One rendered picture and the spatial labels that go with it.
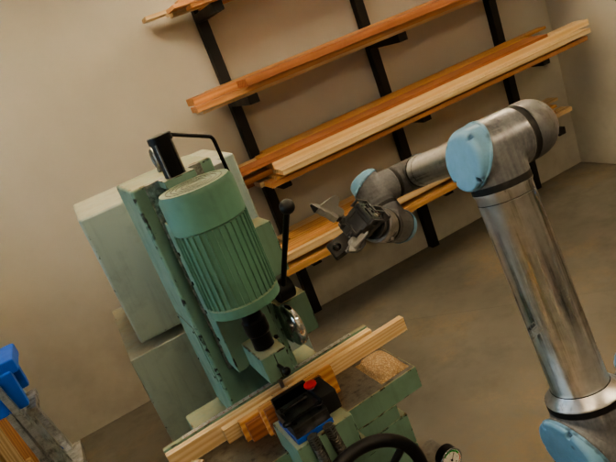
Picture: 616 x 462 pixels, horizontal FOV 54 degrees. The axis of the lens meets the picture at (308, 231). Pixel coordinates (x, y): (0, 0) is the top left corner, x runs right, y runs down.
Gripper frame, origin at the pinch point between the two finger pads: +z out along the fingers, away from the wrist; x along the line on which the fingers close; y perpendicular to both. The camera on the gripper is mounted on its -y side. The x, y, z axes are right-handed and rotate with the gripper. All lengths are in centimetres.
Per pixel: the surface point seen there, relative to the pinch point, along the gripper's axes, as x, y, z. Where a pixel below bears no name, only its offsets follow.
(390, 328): 19.3, -17.4, -29.4
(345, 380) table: 24.4, -29.1, -14.6
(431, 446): 48, -33, -35
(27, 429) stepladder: -24, -109, 17
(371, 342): 19.6, -21.9, -24.7
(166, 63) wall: -202, -67, -116
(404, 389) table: 35.1, -19.1, -18.4
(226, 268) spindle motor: -3.2, -15.7, 18.6
